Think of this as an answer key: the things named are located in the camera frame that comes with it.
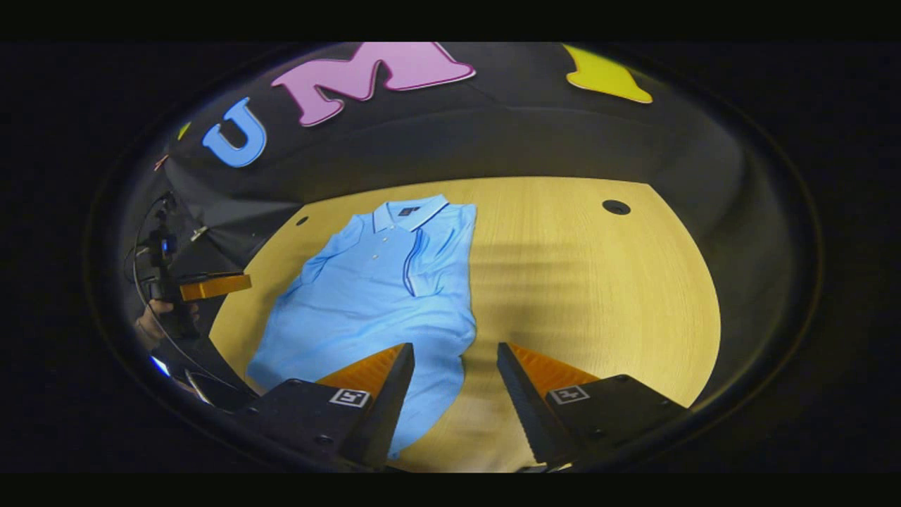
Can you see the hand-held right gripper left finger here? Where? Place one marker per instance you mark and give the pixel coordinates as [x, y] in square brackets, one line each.
[387, 415]

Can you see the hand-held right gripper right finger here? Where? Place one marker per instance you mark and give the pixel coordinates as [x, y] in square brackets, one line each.
[531, 415]

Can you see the light blue polo T-shirt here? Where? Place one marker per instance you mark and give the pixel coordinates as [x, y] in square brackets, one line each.
[366, 303]

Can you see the black backdrop cloth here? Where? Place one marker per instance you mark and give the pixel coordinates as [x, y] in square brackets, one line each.
[493, 134]

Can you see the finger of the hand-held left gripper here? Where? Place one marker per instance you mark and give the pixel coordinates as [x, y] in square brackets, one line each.
[215, 286]

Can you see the small metal clip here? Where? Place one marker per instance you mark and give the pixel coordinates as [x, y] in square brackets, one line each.
[198, 234]

